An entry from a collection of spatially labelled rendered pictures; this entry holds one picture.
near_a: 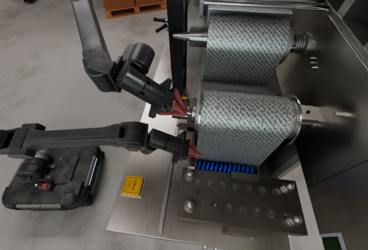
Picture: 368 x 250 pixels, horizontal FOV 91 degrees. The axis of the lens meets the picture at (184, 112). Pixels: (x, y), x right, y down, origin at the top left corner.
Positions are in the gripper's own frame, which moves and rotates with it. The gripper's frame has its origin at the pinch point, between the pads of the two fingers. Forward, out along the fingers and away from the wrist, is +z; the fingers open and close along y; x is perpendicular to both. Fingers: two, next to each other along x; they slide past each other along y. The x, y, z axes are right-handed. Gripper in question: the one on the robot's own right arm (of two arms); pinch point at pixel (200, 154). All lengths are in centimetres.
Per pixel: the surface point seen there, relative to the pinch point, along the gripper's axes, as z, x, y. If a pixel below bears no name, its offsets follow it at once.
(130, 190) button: -15.0, -25.4, 11.9
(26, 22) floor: -232, -257, -263
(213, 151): 1.3, 6.0, 0.2
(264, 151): 12.8, 17.0, 0.2
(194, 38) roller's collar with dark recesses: -18.9, 21.0, -28.1
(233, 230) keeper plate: 12.9, 1.7, 21.1
